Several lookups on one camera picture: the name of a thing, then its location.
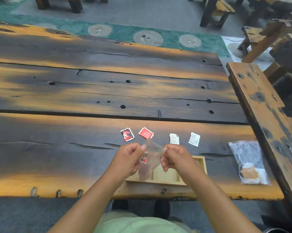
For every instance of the pile of white sachets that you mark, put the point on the pile of white sachets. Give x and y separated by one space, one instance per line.
249 173

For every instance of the white sachet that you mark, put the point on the white sachet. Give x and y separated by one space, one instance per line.
174 139
194 139

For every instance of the clear plastic zip bag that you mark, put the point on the clear plastic zip bag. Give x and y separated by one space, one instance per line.
245 152
153 155

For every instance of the person's right hand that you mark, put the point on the person's right hand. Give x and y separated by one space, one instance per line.
182 162

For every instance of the person's light green shirt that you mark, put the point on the person's light green shirt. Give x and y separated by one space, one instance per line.
141 225

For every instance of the wooden three-compartment tray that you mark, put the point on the wooden three-compartment tray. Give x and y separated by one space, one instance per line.
165 175

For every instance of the person's black left shoe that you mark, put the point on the person's black left shoe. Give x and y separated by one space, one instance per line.
120 205

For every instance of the round stone floor disc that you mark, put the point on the round stone floor disc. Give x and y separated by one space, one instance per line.
190 41
99 30
148 38

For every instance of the person's left hand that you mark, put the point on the person's left hand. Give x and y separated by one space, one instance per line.
125 162

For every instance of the person's left forearm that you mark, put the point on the person's left forearm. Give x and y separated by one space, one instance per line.
92 206

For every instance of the long rustic wooden bench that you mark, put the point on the long rustic wooden bench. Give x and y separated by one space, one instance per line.
257 106

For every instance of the person's right forearm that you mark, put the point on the person's right forearm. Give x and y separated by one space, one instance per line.
216 206

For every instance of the red black sachet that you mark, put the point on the red black sachet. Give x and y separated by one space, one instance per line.
127 134

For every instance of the pile of red sachets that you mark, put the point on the pile of red sachets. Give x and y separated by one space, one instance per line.
144 159

